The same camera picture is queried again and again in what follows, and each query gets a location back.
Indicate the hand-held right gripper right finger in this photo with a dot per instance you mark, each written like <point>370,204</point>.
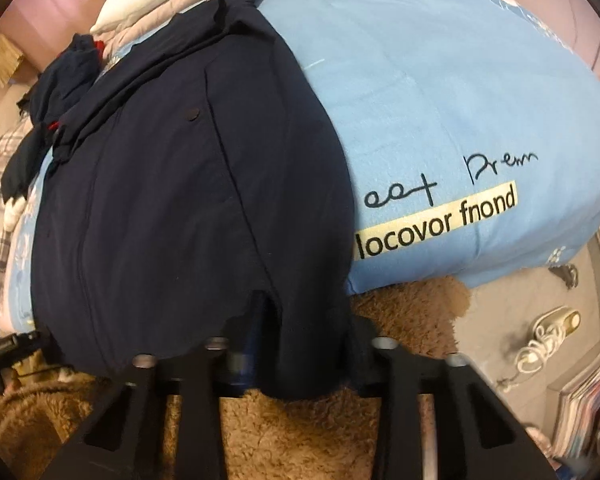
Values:
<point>395,385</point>

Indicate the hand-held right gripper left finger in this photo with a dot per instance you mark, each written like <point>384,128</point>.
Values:
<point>200,385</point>

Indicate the navy button-up shirt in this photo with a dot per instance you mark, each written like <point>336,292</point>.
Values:
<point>180,210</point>

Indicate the crumpled navy clothes pile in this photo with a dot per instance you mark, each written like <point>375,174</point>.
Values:
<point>65,80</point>

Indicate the brown fluffy rug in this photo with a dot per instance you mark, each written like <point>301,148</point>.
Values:
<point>300,435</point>

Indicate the white fluffy garment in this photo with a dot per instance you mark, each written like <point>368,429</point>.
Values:
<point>12,212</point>

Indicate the white sneaker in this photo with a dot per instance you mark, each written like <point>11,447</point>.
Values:
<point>545,340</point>

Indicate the folded dark navy garment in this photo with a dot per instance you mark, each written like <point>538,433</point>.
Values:
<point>22,165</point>

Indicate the stack of books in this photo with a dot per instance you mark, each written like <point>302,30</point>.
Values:
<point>580,400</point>

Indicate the small grey object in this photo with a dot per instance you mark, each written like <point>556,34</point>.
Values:
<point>564,275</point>

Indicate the yellow hanging garment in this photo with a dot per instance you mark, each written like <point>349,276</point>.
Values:
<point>7,57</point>

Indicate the blue floral bed sheet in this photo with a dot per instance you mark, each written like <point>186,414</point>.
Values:
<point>430,85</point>

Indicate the lilac quilt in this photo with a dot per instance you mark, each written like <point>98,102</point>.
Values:
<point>140,27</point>

